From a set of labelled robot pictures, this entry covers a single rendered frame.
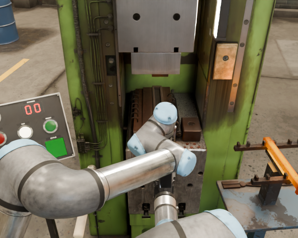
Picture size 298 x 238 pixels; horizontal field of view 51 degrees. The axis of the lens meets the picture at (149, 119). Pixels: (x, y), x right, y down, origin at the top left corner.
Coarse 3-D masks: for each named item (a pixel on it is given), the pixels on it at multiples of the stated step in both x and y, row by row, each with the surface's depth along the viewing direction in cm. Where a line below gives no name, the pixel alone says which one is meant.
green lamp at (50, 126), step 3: (48, 123) 128; (51, 123) 128; (54, 123) 129; (45, 126) 128; (48, 126) 128; (51, 126) 128; (54, 126) 129; (48, 129) 128; (51, 129) 128; (54, 129) 129
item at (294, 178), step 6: (264, 138) 140; (270, 138) 140; (270, 144) 137; (270, 150) 136; (276, 150) 133; (276, 156) 131; (282, 156) 130; (282, 162) 127; (288, 162) 127; (282, 168) 126; (288, 168) 124; (288, 174) 122; (294, 174) 121; (294, 180) 118; (294, 186) 119
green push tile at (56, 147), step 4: (52, 140) 128; (56, 140) 129; (60, 140) 130; (48, 144) 128; (52, 144) 128; (56, 144) 129; (60, 144) 130; (64, 144) 130; (48, 148) 128; (52, 148) 128; (56, 148) 129; (60, 148) 130; (64, 148) 130; (52, 152) 128; (56, 152) 129; (60, 152) 130; (64, 152) 130; (56, 156) 129
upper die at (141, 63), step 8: (136, 48) 127; (176, 48) 127; (136, 56) 124; (144, 56) 124; (152, 56) 124; (160, 56) 124; (168, 56) 124; (176, 56) 124; (136, 64) 126; (144, 64) 126; (152, 64) 126; (160, 64) 126; (168, 64) 126; (176, 64) 126; (136, 72) 128; (144, 72) 128; (152, 72) 128; (160, 72) 128; (168, 72) 128; (176, 72) 128
